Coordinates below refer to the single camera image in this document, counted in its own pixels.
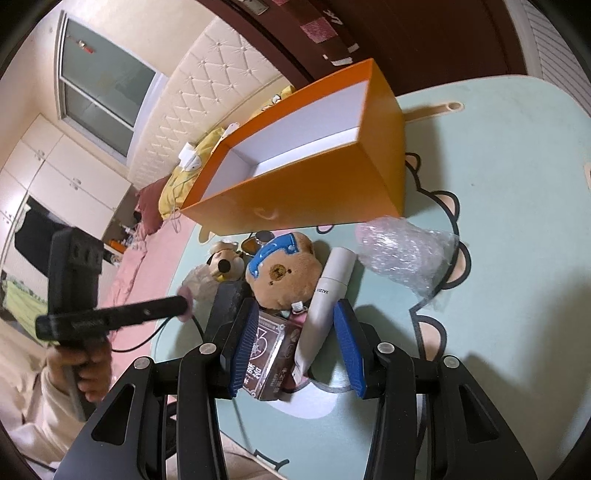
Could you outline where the dark brown door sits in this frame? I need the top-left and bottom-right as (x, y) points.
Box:
(204, 1), (527, 95)

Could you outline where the white charger box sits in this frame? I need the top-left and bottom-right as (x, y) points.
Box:
(177, 143), (202, 172)

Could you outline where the yellow pillow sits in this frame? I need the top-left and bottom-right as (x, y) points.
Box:
(157, 85), (297, 220)

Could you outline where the red pink striped scarf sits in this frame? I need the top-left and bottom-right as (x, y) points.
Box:
(273, 0), (360, 67)

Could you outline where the white slatted radiator cover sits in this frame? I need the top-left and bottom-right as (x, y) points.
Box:
(504, 0), (590, 114)

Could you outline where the brown card box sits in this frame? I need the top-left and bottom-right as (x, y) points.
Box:
(242, 312), (301, 401)

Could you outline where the white cosmetic tube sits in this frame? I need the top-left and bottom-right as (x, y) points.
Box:
(293, 247), (356, 383)

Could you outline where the cream tufted headboard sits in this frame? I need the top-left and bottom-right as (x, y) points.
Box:
(127, 18), (290, 189)

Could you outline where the black cable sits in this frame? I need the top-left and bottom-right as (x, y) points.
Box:
(110, 313), (206, 354)

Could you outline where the clear plastic bag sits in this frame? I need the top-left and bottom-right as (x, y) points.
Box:
(356, 216), (460, 302)

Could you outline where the pink bed blanket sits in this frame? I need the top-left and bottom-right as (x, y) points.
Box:
(98, 174), (205, 370)

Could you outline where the person's left hand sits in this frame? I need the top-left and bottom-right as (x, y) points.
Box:
(46, 341), (112, 403)

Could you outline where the white wardrobe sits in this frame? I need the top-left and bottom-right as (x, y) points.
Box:
(1, 115), (130, 251)

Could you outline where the cartoon figure keychain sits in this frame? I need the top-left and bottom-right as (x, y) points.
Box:
(206, 241), (245, 282)

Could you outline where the window with grey glass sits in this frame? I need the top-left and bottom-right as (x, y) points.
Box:
(55, 12), (167, 165)

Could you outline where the orange cardboard box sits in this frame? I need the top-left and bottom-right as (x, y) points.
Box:
(181, 60), (406, 236)

